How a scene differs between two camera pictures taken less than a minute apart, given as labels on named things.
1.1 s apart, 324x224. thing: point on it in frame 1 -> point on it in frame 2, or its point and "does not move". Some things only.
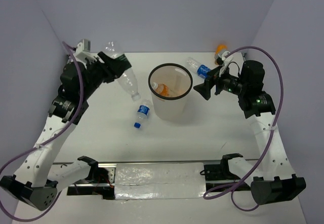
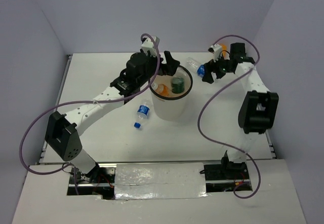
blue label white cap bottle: x=202 y=70 does not move
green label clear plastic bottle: x=127 y=79 -> x=177 y=85
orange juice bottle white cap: x=161 y=88 does not move
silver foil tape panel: x=159 y=180 does not move
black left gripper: x=110 y=68 -> x=170 y=68
